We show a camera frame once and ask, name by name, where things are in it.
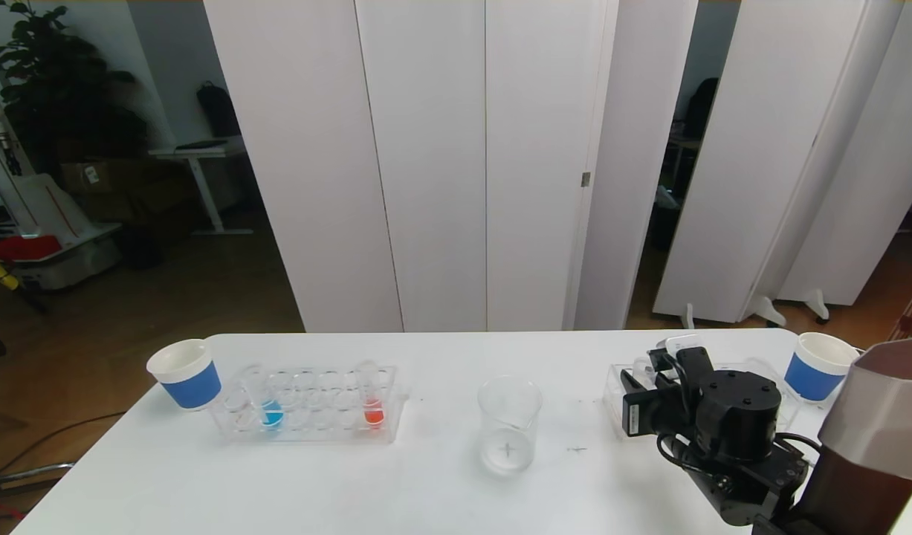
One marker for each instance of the white machine with base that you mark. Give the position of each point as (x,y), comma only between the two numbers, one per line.
(47,212)

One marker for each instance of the blue liquid test tube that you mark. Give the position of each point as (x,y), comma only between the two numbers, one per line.
(271,417)

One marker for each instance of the red plastic box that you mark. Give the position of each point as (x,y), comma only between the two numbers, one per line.
(24,249)

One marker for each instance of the red liquid test tube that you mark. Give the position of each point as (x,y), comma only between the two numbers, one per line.
(374,414)

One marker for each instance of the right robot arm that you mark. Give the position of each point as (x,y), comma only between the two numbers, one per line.
(738,416)

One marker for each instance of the brown metal stand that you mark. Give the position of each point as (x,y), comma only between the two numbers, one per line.
(905,323)

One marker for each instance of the white blue paper cup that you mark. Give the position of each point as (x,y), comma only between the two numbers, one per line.
(192,383)
(812,375)

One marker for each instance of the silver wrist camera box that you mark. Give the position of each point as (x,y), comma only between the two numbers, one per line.
(684,344)

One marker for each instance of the clear plastic test tube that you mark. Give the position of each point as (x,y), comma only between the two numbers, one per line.
(643,368)

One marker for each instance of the clear acrylic test tube rack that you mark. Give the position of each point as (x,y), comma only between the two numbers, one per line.
(314,417)
(612,421)

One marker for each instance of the white office desk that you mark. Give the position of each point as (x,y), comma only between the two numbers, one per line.
(199,154)

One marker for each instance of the silver metal frame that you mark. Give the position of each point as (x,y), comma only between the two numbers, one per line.
(32,473)

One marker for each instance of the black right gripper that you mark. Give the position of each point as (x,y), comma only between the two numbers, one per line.
(635,416)

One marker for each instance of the black chair backrest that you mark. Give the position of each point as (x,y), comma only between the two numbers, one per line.
(701,108)

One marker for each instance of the white partition panel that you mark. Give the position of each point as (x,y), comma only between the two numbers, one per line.
(426,148)
(879,186)
(753,148)

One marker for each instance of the black backpack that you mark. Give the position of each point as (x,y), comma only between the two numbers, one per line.
(218,111)

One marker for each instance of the clear glass beaker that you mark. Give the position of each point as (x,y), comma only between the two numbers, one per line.
(508,446)

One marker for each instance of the black laptop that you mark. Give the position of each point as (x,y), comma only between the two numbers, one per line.
(203,145)

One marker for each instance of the brown cardboard box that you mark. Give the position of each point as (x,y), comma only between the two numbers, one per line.
(106,177)

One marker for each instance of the dark green potted plant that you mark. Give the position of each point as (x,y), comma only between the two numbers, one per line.
(54,96)

